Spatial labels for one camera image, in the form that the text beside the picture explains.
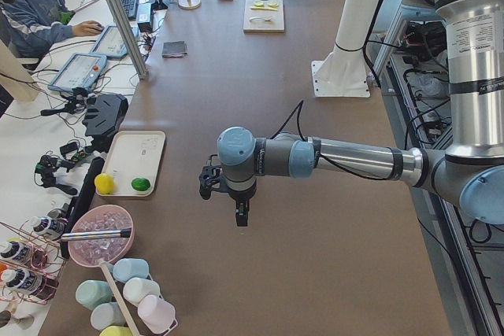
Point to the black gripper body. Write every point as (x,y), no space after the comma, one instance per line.
(241,197)

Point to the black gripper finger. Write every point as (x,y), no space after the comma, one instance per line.
(238,213)
(244,213)

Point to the white ceramic spoon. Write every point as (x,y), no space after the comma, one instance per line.
(260,19)

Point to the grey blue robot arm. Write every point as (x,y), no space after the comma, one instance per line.
(468,173)

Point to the pink bowl of ice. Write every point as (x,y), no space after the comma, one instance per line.
(89,252)

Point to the green lime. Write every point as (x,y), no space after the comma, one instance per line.
(140,184)

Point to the metal tongs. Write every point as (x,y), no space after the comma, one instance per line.
(96,235)

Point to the cream serving tray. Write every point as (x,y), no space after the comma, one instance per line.
(134,154)

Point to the light blue cup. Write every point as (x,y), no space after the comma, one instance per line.
(128,268)

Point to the white cup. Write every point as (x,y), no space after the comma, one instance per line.
(136,289)

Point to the yellow lemon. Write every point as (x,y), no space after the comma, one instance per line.
(104,184)

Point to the pink cup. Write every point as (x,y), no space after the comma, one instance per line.
(158,314)

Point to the grey folded cloth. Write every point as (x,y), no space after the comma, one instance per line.
(174,49)

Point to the green cup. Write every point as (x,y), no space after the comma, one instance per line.
(92,293)

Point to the pale blue cup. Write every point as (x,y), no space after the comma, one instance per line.
(107,314)

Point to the yellow cup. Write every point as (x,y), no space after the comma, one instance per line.
(116,331)

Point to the wooden cutting board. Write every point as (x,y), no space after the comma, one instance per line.
(276,26)

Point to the yellow plastic knife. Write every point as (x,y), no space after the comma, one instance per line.
(264,8)

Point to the white labelled bottle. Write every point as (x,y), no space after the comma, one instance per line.
(16,252)
(22,280)
(48,228)

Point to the blue teach pendant tablet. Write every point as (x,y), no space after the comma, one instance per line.
(80,71)
(110,43)

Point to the seated person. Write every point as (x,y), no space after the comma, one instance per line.
(35,25)

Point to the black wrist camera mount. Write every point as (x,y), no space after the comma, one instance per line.
(211,179)

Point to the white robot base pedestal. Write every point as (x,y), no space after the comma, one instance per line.
(342,74)

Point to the copper wire bottle rack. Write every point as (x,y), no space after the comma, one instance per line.
(30,266)

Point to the aluminium frame post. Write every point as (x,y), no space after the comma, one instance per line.
(124,27)

